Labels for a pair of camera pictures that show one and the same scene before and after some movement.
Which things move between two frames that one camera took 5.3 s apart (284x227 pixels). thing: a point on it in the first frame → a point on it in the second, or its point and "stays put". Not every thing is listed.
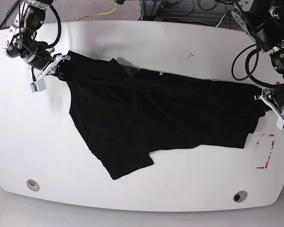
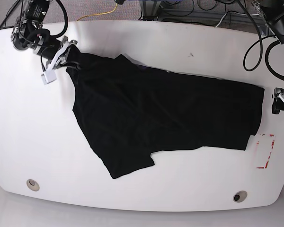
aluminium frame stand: x=150 y=10 stays put
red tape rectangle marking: x=257 y=143 stays put
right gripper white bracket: x=267 y=95 → x=278 y=105
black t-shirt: x=123 y=113 stays put
